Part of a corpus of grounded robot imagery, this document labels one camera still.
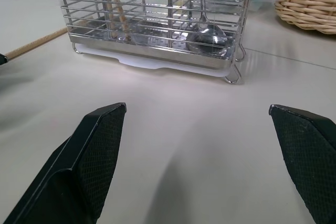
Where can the white plastic drip tray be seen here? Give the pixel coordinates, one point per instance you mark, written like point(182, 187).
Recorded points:
point(136, 64)

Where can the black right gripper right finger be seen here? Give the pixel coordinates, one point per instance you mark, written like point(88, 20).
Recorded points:
point(307, 155)

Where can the stainless steel spoon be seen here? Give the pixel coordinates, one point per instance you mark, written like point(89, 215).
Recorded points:
point(207, 39)

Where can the wooden chopstick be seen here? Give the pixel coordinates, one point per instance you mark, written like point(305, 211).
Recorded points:
point(122, 19)
point(108, 6)
point(36, 42)

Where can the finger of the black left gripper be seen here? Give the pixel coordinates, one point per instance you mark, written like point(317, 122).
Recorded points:
point(2, 59)

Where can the woven wicker basket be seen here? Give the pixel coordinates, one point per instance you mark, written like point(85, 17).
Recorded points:
point(309, 1)

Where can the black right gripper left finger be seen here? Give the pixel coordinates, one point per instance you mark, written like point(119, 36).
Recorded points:
point(78, 171)

